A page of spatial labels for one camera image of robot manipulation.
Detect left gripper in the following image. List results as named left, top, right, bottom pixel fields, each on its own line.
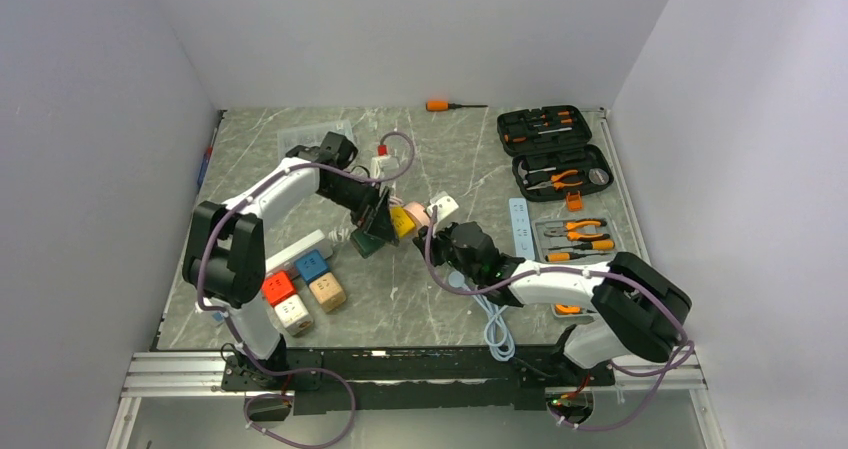
left=319, top=175, right=399, bottom=246

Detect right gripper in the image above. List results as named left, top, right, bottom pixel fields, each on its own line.
left=413, top=216, right=482, bottom=285

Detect light blue round plug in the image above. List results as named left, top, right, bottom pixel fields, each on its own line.
left=447, top=271, right=466, bottom=289

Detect white plug with cord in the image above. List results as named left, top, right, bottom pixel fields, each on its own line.
left=327, top=227, right=355, bottom=244

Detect light blue power strip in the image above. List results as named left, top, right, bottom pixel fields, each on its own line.
left=508, top=198, right=536, bottom=260

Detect white long power strip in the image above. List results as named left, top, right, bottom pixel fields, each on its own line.
left=265, top=230, right=334, bottom=278

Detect light blue cable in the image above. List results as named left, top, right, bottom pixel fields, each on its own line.
left=457, top=280, right=518, bottom=362

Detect grey tool case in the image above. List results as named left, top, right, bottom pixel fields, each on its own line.
left=529, top=210, right=627, bottom=320

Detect red cube adapter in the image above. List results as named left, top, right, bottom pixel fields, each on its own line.
left=261, top=271, right=297, bottom=307

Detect black tool case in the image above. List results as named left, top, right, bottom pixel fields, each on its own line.
left=496, top=105, right=614, bottom=202

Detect white cube adapter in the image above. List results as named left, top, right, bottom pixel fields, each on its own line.
left=273, top=294, right=314, bottom=336

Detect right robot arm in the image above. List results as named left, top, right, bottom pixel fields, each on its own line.
left=413, top=207, right=692, bottom=384

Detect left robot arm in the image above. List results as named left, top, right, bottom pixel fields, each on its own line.
left=181, top=132, right=408, bottom=389

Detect pink round socket base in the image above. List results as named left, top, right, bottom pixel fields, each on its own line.
left=403, top=201, right=431, bottom=229

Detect yellow cube adapter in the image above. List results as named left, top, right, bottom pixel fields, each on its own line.
left=390, top=206, right=417, bottom=239

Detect dark green cube adapter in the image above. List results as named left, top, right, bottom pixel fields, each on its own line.
left=349, top=229, right=385, bottom=259

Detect dark blue cube adapter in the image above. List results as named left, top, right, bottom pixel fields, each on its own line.
left=294, top=249, right=330, bottom=284

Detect clear screw organizer box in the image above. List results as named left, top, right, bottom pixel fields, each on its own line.
left=277, top=119, right=356, bottom=159

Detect orange cube adapter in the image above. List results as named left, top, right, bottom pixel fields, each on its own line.
left=308, top=272, right=347, bottom=313

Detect orange handled pliers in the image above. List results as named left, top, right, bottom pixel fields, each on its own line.
left=527, top=169, right=584, bottom=191

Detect orange handled screwdriver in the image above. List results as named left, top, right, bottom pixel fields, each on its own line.
left=425, top=100, right=487, bottom=113

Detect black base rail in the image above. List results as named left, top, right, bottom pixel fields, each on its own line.
left=219, top=345, right=615, bottom=415

